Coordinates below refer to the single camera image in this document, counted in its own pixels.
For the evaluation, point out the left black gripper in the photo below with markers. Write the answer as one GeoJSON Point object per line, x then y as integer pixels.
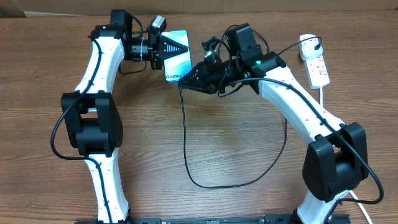
{"type": "Point", "coordinates": [158, 42]}

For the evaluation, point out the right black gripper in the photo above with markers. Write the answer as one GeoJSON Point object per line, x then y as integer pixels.
{"type": "Point", "coordinates": [208, 83]}

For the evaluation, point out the blue Samsung Galaxy smartphone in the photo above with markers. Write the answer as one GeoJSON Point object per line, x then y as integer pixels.
{"type": "Point", "coordinates": [176, 67]}

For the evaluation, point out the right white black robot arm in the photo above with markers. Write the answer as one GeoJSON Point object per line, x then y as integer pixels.
{"type": "Point", "coordinates": [336, 160]}

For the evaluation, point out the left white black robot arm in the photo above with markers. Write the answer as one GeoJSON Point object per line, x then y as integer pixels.
{"type": "Point", "coordinates": [92, 120]}

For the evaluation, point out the white charger plug adapter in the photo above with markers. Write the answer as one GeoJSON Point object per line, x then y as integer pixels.
{"type": "Point", "coordinates": [310, 47]}

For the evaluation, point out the white power strip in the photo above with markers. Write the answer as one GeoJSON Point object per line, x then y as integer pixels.
{"type": "Point", "coordinates": [317, 73]}

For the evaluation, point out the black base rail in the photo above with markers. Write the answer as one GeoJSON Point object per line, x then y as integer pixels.
{"type": "Point", "coordinates": [266, 219]}

